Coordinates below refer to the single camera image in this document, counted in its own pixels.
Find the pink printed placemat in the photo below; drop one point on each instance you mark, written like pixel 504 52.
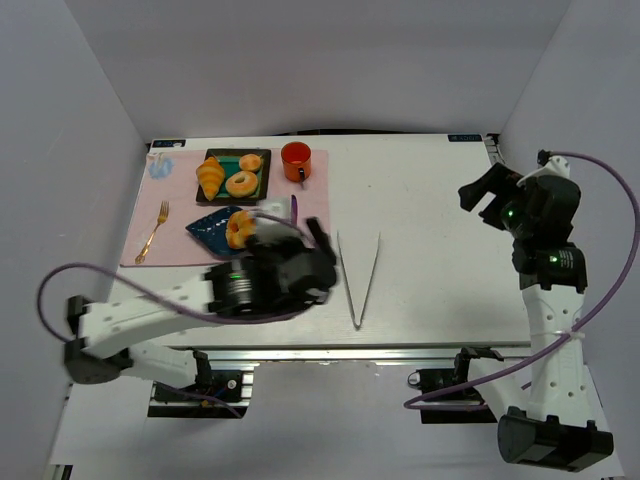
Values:
pixel 172 177

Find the dark blue leaf plate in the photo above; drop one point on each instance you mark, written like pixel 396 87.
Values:
pixel 210 232

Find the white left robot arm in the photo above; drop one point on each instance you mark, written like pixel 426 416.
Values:
pixel 119 338

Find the glazed ring doughnut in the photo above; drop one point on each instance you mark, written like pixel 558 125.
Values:
pixel 242 184

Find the oblong orange bread roll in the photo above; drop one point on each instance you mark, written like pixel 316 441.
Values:
pixel 240 226

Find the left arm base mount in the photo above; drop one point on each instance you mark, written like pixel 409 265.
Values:
pixel 227 398

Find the purple iridescent knife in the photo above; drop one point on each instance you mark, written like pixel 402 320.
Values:
pixel 293 209

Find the striped croissant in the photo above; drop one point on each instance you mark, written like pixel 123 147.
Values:
pixel 211 176

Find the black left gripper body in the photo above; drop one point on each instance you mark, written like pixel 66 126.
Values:
pixel 314 261

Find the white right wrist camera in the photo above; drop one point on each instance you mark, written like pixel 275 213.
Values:
pixel 550 164

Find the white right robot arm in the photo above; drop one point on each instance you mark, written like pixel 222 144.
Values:
pixel 551 424

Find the orange mug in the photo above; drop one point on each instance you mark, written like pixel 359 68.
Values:
pixel 296 161

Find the black square tray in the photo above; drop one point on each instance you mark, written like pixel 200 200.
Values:
pixel 228 159

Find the small round bun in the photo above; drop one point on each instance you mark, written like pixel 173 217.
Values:
pixel 250 162

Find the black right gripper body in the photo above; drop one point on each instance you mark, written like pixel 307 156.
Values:
pixel 489 198

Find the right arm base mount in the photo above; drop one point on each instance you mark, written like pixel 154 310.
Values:
pixel 427 380

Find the gold fork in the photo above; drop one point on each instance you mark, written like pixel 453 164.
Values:
pixel 161 219

